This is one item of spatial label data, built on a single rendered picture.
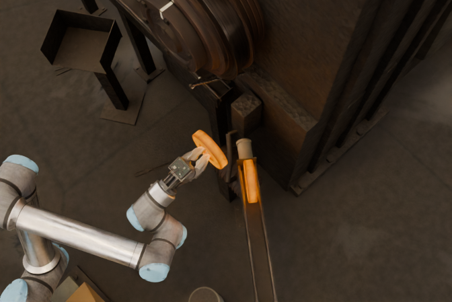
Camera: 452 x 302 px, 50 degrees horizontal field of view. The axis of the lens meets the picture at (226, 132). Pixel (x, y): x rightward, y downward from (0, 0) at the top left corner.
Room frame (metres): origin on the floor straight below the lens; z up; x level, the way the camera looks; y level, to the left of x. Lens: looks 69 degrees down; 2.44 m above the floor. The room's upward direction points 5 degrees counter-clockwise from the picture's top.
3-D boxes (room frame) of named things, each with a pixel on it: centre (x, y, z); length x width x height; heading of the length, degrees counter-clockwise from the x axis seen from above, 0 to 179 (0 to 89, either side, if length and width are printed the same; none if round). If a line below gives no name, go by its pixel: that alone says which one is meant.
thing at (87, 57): (1.14, 0.57, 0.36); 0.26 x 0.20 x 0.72; 72
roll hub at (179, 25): (0.85, 0.14, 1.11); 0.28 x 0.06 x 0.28; 37
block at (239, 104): (0.73, -0.09, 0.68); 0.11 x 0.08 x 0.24; 127
